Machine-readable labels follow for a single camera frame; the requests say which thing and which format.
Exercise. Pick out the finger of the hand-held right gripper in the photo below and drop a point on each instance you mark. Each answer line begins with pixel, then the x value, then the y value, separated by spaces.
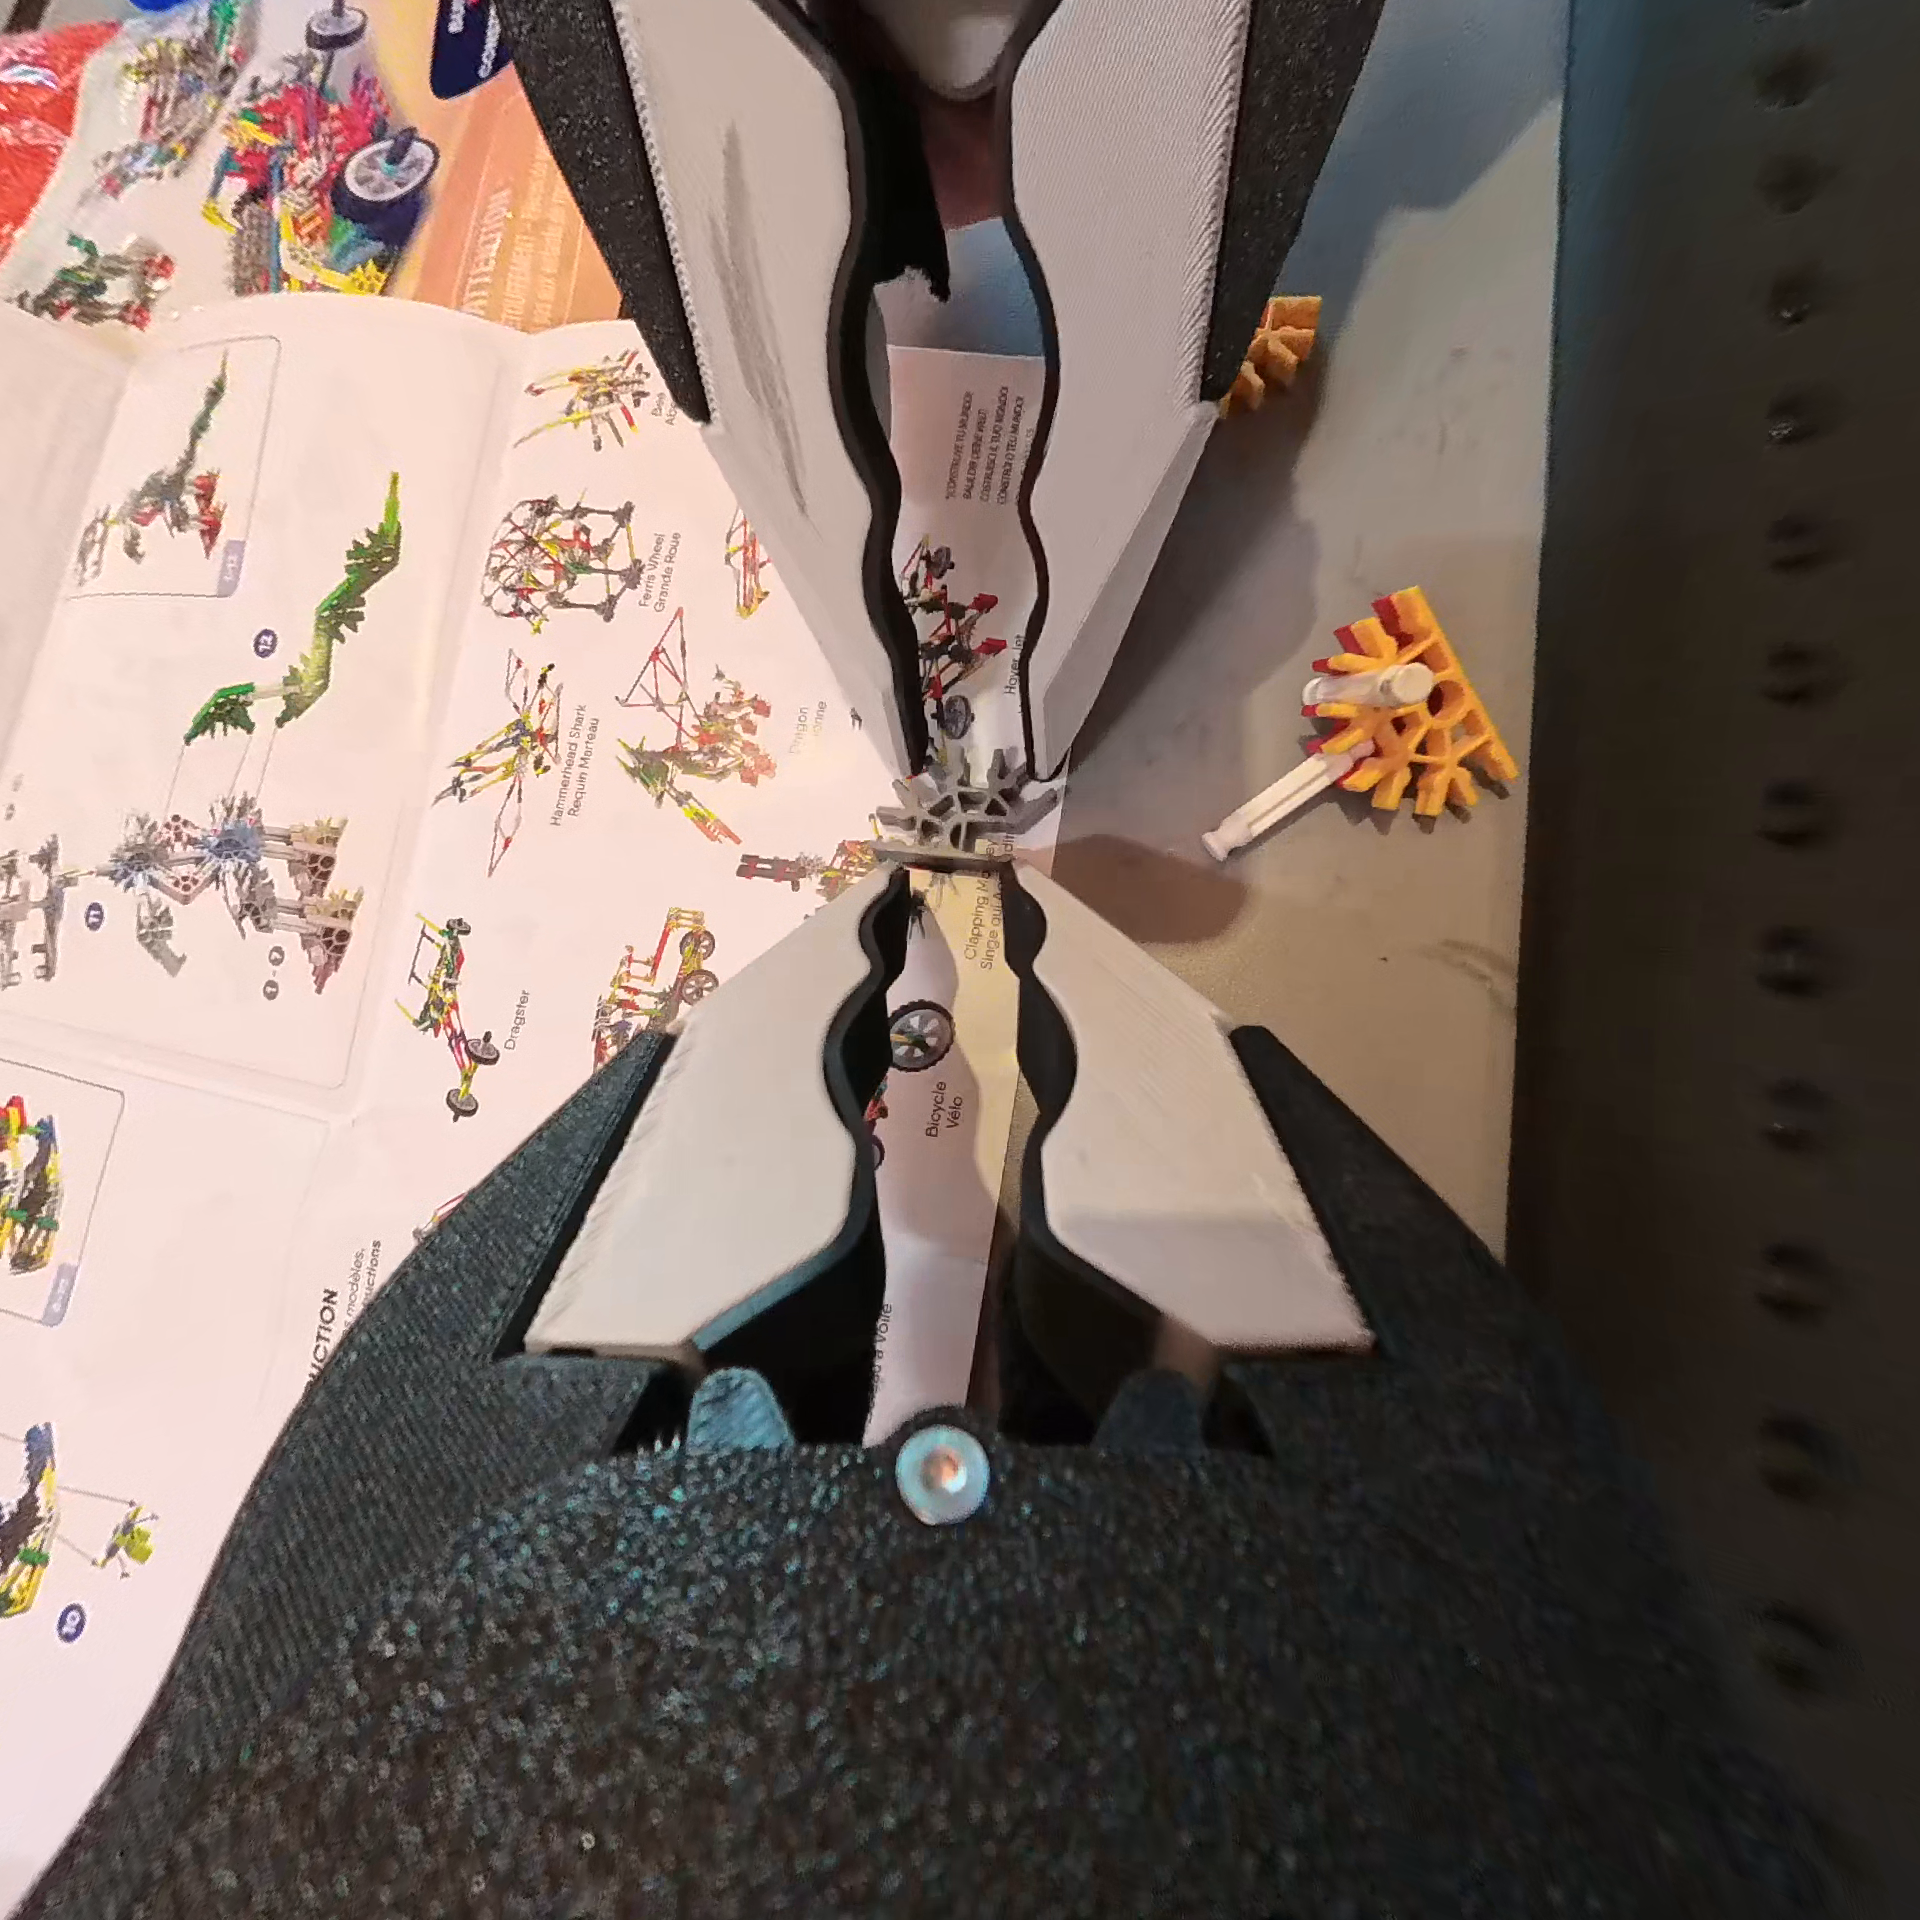
pixel 1141 226
pixel 751 226

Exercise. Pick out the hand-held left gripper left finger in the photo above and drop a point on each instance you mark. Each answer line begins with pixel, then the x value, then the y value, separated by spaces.
pixel 722 1186

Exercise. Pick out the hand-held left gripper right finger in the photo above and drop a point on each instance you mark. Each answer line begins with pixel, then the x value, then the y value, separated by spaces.
pixel 1185 1186

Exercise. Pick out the grey snowflake connector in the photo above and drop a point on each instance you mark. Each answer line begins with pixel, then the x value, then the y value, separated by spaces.
pixel 961 820

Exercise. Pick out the colourful cardboard toy box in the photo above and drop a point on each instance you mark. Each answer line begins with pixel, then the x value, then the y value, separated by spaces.
pixel 494 241

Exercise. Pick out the yellow snowflake connector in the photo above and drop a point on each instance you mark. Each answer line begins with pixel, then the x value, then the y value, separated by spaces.
pixel 1276 359

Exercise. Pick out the white printed instruction sheet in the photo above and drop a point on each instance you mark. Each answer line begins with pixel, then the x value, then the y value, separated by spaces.
pixel 451 451

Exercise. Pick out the red toy connector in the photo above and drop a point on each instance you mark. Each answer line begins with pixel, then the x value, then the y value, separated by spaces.
pixel 1393 610

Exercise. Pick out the yellow fan connector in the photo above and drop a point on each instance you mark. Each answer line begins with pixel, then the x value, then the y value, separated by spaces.
pixel 1425 645

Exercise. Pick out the short white plastic rod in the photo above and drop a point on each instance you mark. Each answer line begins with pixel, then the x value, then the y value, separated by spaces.
pixel 1365 691

